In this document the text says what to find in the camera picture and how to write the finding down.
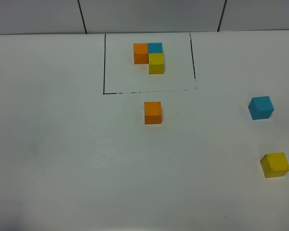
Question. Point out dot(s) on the yellow template block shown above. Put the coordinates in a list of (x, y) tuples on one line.
[(156, 63)]

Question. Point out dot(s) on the orange template block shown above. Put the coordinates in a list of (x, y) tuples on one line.
[(140, 53)]

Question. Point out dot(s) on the blue template block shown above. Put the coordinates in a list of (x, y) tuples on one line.
[(155, 48)]

